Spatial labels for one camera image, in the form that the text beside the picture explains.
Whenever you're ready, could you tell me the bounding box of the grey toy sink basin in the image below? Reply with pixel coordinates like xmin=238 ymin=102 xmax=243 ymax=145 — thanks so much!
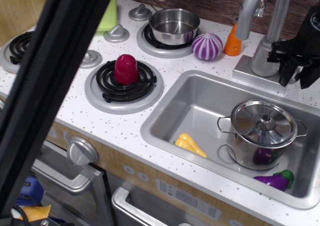
xmin=141 ymin=71 xmax=320 ymax=209

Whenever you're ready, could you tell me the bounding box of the black burner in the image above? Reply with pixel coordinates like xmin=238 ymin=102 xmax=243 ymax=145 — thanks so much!
xmin=0 ymin=31 xmax=34 ymax=74
xmin=136 ymin=23 xmax=193 ymax=59
xmin=84 ymin=61 xmax=164 ymax=115

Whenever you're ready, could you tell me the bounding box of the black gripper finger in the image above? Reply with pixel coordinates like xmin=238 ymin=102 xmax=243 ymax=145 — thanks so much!
xmin=278 ymin=61 xmax=298 ymax=87
xmin=299 ymin=64 xmax=320 ymax=89

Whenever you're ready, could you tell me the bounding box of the yellow cloth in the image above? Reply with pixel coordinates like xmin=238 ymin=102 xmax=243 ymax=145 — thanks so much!
xmin=20 ymin=204 xmax=51 ymax=222

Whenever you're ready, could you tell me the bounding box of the front left black burner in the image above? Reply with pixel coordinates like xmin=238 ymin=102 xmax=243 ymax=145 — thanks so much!
xmin=0 ymin=31 xmax=34 ymax=74

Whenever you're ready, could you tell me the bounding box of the silver stovetop knob rear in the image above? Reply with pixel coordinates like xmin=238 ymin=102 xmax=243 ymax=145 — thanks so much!
xmin=128 ymin=4 xmax=152 ymax=22

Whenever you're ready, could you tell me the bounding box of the orange toy carrot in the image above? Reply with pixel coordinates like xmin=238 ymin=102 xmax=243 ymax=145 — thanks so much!
xmin=224 ymin=24 xmax=242 ymax=56

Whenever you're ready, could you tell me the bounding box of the purple white toy onion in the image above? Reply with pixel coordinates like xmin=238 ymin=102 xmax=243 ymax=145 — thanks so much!
xmin=192 ymin=33 xmax=223 ymax=60

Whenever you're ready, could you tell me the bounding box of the green toy cutting board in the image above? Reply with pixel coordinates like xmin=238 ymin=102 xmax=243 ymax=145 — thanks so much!
xmin=97 ymin=0 xmax=118 ymax=32

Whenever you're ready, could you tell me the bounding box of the purple toy eggplant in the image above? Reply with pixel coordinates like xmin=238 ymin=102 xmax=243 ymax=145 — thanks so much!
xmin=254 ymin=170 xmax=295 ymax=191

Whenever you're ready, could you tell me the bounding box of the blue object below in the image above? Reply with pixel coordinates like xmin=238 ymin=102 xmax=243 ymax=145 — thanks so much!
xmin=15 ymin=176 xmax=45 ymax=206

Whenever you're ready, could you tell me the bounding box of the silver oven door handle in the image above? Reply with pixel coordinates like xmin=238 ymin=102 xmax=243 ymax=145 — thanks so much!
xmin=31 ymin=159 xmax=92 ymax=196

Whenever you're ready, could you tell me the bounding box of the silver faucet lever handle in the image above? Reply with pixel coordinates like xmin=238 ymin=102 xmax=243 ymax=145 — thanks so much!
xmin=289 ymin=66 xmax=303 ymax=85

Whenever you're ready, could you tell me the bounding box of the small steel saucepan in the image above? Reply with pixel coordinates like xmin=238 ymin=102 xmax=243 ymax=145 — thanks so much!
xmin=148 ymin=6 xmax=201 ymax=46

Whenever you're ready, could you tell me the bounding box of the front right black burner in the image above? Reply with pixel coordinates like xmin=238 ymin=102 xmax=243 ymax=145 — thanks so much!
xmin=84 ymin=61 xmax=164 ymax=115

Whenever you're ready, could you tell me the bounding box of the silver toy faucet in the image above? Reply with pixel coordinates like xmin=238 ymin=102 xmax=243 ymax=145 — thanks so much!
xmin=232 ymin=0 xmax=291 ymax=94

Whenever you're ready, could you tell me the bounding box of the steel pot with lid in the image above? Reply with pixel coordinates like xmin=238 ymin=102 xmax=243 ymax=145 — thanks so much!
xmin=220 ymin=100 xmax=308 ymax=170

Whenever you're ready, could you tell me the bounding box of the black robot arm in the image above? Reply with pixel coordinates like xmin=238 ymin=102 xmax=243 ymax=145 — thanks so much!
xmin=0 ymin=0 xmax=320 ymax=225

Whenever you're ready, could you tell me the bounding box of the red toy pepper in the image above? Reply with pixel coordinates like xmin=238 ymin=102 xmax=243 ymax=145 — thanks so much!
xmin=114 ymin=54 xmax=140 ymax=85

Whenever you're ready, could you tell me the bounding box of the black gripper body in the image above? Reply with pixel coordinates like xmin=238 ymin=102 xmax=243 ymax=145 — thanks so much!
xmin=267 ymin=7 xmax=320 ymax=67

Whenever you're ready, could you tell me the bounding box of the back right black burner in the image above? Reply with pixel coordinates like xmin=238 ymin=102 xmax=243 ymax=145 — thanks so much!
xmin=136 ymin=23 xmax=193 ymax=59

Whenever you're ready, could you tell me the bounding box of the silver stovetop knob back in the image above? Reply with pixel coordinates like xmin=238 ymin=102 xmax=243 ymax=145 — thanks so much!
xmin=103 ymin=24 xmax=130 ymax=43

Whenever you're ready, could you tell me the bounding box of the silver stovetop knob middle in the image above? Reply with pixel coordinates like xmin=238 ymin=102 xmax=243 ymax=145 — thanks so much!
xmin=79 ymin=50 xmax=102 ymax=69

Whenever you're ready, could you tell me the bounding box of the silver oven front knob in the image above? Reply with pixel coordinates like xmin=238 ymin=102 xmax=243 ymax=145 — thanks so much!
xmin=67 ymin=136 xmax=99 ymax=166

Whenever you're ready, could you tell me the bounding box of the silver stovetop knob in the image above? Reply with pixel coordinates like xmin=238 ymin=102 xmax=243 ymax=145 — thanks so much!
xmin=103 ymin=24 xmax=130 ymax=43
xmin=79 ymin=50 xmax=102 ymax=69
xmin=128 ymin=4 xmax=152 ymax=22

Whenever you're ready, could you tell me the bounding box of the silver dishwasher door handle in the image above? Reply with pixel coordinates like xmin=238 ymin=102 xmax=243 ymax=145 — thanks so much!
xmin=111 ymin=187 xmax=166 ymax=225

